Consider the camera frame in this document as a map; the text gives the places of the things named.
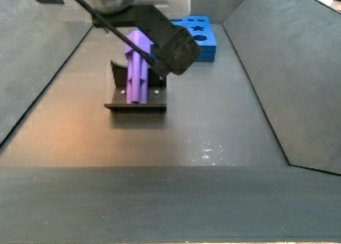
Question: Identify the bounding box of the purple three-prong object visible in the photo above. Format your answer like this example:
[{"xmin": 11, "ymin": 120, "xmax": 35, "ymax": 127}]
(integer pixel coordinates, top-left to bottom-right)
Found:
[{"xmin": 126, "ymin": 30, "xmax": 152, "ymax": 104}]

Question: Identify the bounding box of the black curved fixture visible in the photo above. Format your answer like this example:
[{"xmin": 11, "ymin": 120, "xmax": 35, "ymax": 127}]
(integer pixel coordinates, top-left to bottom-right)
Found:
[{"xmin": 105, "ymin": 62, "xmax": 168, "ymax": 114}]

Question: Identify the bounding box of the black cable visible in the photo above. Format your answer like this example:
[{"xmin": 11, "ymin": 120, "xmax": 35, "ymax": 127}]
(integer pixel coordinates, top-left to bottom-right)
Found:
[{"xmin": 62, "ymin": 0, "xmax": 158, "ymax": 65}]

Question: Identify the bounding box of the blue shape-sorter block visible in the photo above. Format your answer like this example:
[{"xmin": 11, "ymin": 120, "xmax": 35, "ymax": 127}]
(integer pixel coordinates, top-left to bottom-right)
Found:
[{"xmin": 172, "ymin": 15, "xmax": 217, "ymax": 62}]

